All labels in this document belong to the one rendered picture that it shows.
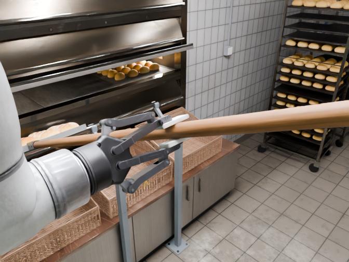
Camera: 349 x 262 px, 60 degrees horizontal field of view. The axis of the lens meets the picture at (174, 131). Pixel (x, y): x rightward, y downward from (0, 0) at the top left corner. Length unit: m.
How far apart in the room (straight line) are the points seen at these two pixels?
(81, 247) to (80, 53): 1.16
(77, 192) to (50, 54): 1.59
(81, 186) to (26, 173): 0.08
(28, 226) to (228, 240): 2.34
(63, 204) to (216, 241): 2.28
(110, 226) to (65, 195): 1.55
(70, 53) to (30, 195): 1.67
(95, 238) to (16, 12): 1.32
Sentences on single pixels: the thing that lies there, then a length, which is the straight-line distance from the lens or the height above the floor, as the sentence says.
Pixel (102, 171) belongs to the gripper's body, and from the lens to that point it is 0.46.
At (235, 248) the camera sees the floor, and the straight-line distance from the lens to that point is 2.63.
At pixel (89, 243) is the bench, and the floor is 0.56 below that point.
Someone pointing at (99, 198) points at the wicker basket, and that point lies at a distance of 2.03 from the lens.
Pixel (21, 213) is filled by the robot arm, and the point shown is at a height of 1.70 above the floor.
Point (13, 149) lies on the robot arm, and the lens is 0.38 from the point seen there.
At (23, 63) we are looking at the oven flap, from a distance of 1.92.
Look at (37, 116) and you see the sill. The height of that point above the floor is 1.16.
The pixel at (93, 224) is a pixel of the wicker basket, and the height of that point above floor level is 0.61.
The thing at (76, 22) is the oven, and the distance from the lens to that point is 2.04.
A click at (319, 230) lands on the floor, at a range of 2.98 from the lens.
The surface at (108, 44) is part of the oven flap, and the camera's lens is 2.17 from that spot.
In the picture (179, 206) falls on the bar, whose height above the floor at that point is 0.42.
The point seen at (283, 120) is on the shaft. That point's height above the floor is 1.78.
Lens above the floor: 1.95
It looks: 28 degrees down
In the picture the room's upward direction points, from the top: straight up
